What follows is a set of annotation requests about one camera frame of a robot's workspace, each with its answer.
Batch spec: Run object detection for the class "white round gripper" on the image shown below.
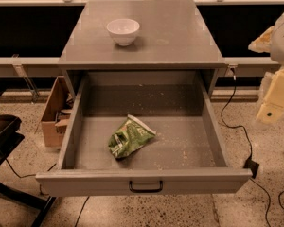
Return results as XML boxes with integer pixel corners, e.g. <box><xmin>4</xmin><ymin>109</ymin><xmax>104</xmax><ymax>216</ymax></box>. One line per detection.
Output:
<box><xmin>257</xmin><ymin>67</ymin><xmax>284</xmax><ymax>124</ymax></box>

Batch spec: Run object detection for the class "green jalapeno chip bag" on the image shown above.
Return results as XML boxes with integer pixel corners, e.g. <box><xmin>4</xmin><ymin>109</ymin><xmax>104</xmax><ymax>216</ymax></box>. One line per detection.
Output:
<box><xmin>108</xmin><ymin>114</ymin><xmax>156</xmax><ymax>159</ymax></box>

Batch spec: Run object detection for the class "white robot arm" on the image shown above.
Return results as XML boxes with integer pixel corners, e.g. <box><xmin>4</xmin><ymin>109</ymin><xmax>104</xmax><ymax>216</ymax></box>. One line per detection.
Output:
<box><xmin>248</xmin><ymin>12</ymin><xmax>284</xmax><ymax>124</ymax></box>

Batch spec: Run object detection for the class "grey open top drawer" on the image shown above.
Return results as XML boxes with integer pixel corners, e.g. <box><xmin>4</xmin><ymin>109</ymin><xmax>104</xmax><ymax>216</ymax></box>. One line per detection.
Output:
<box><xmin>37</xmin><ymin>70</ymin><xmax>252</xmax><ymax>197</ymax></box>

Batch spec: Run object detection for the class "grey cabinet with counter top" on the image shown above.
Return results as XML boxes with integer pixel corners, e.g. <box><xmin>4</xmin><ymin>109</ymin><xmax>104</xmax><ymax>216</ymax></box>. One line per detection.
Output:
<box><xmin>59</xmin><ymin>0</ymin><xmax>224</xmax><ymax>94</ymax></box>

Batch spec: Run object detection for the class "white ceramic bowl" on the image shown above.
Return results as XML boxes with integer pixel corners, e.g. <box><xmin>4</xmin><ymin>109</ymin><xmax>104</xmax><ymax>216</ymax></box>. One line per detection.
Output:
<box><xmin>106</xmin><ymin>19</ymin><xmax>140</xmax><ymax>46</ymax></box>

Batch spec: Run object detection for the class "brown cardboard box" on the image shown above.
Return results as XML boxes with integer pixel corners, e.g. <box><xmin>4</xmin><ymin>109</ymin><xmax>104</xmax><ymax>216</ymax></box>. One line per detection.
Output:
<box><xmin>41</xmin><ymin>76</ymin><xmax>72</xmax><ymax>147</ymax></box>

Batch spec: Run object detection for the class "grey metal railing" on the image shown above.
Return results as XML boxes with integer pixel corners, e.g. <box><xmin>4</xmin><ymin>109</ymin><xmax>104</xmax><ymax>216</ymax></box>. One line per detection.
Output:
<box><xmin>0</xmin><ymin>0</ymin><xmax>284</xmax><ymax>90</ymax></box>

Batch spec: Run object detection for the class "black power cable with adapter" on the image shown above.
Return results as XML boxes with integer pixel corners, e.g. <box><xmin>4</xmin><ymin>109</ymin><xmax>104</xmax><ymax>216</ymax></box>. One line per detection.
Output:
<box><xmin>220</xmin><ymin>76</ymin><xmax>273</xmax><ymax>227</ymax></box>

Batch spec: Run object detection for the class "black drawer handle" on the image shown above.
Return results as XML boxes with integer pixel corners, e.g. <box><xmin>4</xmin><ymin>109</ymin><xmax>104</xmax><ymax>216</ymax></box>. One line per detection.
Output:
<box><xmin>129</xmin><ymin>181</ymin><xmax>164</xmax><ymax>194</ymax></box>

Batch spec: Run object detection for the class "black chair frame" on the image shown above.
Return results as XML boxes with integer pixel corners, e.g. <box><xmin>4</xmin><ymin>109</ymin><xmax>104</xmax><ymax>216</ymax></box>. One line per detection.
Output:
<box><xmin>0</xmin><ymin>88</ymin><xmax>57</xmax><ymax>227</ymax></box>

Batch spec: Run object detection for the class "black cable on left floor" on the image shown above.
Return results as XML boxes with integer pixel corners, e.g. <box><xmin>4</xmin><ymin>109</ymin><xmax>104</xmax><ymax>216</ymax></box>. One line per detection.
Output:
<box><xmin>4</xmin><ymin>158</ymin><xmax>58</xmax><ymax>180</ymax></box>

